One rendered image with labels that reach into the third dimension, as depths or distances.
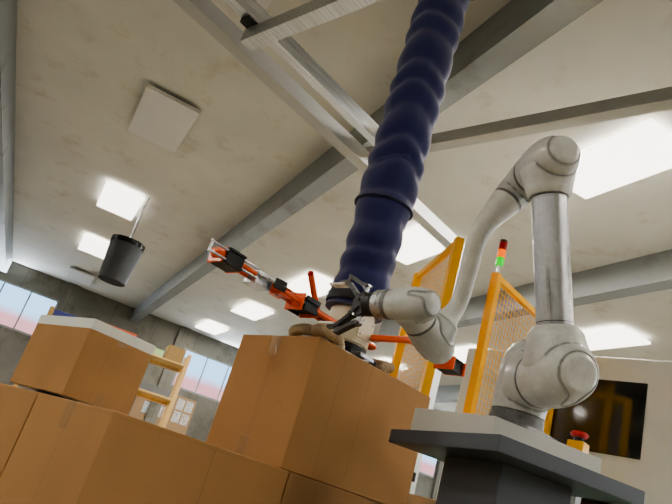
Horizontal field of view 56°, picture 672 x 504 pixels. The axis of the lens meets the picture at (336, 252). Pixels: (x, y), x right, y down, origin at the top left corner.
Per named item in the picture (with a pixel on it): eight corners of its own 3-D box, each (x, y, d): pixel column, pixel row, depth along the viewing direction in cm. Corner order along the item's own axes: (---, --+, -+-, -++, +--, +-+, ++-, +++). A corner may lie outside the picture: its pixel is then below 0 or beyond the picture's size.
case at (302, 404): (324, 489, 247) (352, 388, 261) (405, 511, 218) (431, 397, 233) (203, 447, 210) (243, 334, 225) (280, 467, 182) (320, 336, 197)
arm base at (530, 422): (570, 450, 180) (574, 431, 181) (508, 426, 173) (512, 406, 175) (527, 444, 196) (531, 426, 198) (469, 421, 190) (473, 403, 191)
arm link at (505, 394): (530, 423, 194) (545, 355, 201) (560, 422, 177) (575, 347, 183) (481, 406, 193) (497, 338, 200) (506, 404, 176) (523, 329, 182)
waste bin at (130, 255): (96, 271, 914) (114, 230, 938) (92, 277, 961) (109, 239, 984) (131, 284, 931) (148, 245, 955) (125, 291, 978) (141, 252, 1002)
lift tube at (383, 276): (348, 323, 252) (410, 109, 289) (393, 325, 237) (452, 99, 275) (313, 300, 237) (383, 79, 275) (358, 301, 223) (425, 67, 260)
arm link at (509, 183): (485, 192, 206) (502, 176, 193) (518, 157, 211) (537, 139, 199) (514, 220, 205) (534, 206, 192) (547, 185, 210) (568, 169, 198)
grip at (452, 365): (444, 375, 240) (447, 362, 242) (464, 376, 234) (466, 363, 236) (432, 367, 235) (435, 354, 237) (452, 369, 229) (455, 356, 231)
